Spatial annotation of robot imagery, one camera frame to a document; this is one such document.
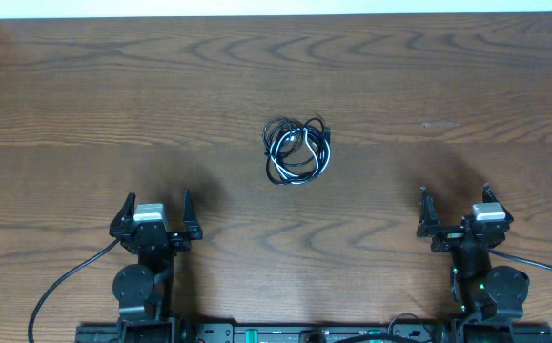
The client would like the white cable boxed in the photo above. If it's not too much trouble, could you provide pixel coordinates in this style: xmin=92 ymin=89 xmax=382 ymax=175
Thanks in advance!
xmin=266 ymin=127 xmax=330 ymax=185

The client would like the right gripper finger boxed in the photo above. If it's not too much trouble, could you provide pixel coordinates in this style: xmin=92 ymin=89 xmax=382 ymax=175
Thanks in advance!
xmin=481 ymin=183 xmax=508 ymax=214
xmin=417 ymin=187 xmax=439 ymax=237

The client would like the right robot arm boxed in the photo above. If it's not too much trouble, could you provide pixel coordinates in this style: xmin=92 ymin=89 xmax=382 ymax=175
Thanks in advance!
xmin=417 ymin=184 xmax=529 ymax=342

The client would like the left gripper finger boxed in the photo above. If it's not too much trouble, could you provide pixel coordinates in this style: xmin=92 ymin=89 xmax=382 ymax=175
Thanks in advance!
xmin=112 ymin=192 xmax=136 ymax=229
xmin=183 ymin=189 xmax=199 ymax=233

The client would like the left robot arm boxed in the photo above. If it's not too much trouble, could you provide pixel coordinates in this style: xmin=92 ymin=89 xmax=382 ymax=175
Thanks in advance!
xmin=109 ymin=190 xmax=203 ymax=343

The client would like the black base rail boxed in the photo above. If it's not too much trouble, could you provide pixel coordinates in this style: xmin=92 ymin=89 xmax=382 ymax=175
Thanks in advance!
xmin=74 ymin=323 xmax=552 ymax=343

